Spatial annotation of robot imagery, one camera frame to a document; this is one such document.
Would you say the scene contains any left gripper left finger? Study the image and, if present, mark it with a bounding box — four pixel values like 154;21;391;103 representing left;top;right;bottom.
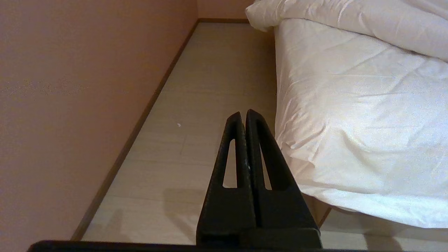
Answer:
196;112;257;246

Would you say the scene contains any white duvet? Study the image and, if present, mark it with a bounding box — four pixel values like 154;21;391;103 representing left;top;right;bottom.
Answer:
245;0;448;63

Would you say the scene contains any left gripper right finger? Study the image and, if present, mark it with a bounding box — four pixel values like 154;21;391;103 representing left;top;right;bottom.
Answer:
245;109;323;248

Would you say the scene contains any bed with white sheet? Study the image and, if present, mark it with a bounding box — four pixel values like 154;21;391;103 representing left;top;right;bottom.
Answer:
274;18;448;229

